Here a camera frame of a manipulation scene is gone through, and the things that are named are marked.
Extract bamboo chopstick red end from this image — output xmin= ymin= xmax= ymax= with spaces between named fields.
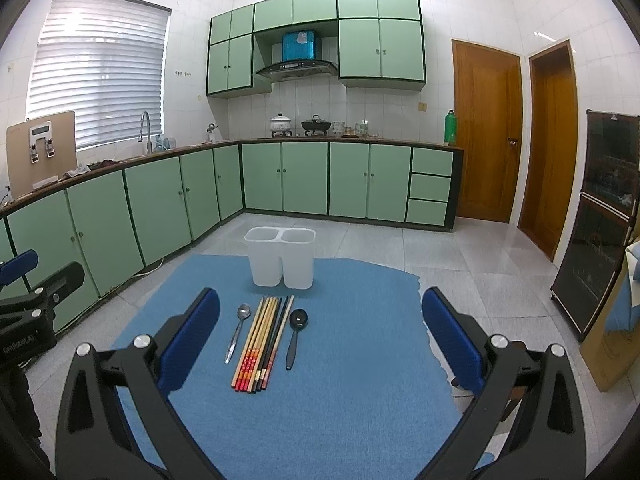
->
xmin=231 ymin=297 xmax=267 ymax=390
xmin=236 ymin=297 xmax=272 ymax=391

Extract metal spoon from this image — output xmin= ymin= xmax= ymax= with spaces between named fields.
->
xmin=224 ymin=304 xmax=252 ymax=364

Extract black chopstick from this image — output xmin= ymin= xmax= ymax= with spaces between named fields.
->
xmin=252 ymin=297 xmax=288 ymax=392

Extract black plastic spoon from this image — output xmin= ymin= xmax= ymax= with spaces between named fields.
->
xmin=285 ymin=309 xmax=308 ymax=370

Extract green lower kitchen cabinets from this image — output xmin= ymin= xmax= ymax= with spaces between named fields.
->
xmin=1 ymin=139 xmax=463 ymax=330

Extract brown board with clips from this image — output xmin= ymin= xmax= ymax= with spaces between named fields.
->
xmin=6 ymin=110 xmax=77 ymax=198

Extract chrome sink faucet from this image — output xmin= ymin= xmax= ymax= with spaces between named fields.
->
xmin=138 ymin=110 xmax=153 ymax=155

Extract blue table mat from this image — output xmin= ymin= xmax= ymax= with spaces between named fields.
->
xmin=116 ymin=255 xmax=461 ymax=479

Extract white twin utensil holder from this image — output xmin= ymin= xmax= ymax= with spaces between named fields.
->
xmin=244 ymin=226 xmax=316 ymax=290

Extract white window blinds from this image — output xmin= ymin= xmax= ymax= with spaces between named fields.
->
xmin=26 ymin=0 xmax=170 ymax=150

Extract dark glass display cabinet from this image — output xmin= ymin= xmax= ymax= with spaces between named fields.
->
xmin=550 ymin=110 xmax=639 ymax=341

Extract right wooden door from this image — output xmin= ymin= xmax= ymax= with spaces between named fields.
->
xmin=518 ymin=40 xmax=578 ymax=258

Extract wooden door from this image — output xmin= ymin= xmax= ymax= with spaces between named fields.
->
xmin=452 ymin=40 xmax=523 ymax=222
xmin=518 ymin=40 xmax=578 ymax=258

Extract white cooking pot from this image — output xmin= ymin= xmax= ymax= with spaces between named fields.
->
xmin=269 ymin=113 xmax=293 ymax=138

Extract black wok with lid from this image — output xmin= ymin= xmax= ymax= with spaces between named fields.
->
xmin=302 ymin=114 xmax=332 ymax=136

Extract black range hood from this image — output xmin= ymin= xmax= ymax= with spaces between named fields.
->
xmin=257 ymin=58 xmax=338 ymax=82

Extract blue box above hood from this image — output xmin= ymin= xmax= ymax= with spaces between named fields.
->
xmin=281 ymin=29 xmax=322 ymax=62

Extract green bottle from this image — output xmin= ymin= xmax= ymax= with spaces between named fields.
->
xmin=444 ymin=110 xmax=457 ymax=145

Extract left wooden door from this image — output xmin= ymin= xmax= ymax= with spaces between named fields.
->
xmin=452 ymin=40 xmax=523 ymax=222

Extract green upper wall cabinets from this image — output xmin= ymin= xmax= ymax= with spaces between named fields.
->
xmin=206 ymin=0 xmax=427 ymax=98

